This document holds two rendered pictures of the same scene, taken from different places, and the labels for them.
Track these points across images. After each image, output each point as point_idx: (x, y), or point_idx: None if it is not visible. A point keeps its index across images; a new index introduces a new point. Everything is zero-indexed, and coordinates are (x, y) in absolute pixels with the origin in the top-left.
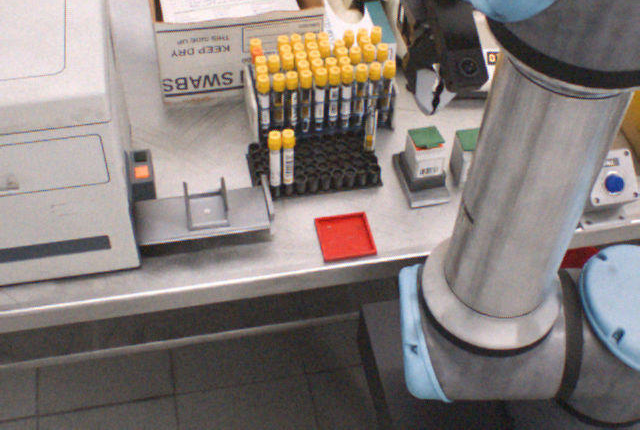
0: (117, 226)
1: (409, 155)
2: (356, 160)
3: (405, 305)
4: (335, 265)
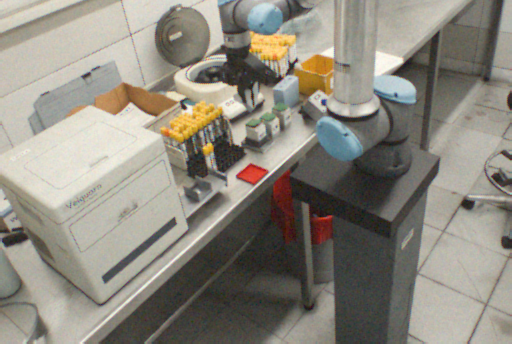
0: (177, 209)
1: (251, 134)
2: (231, 150)
3: (333, 123)
4: (258, 183)
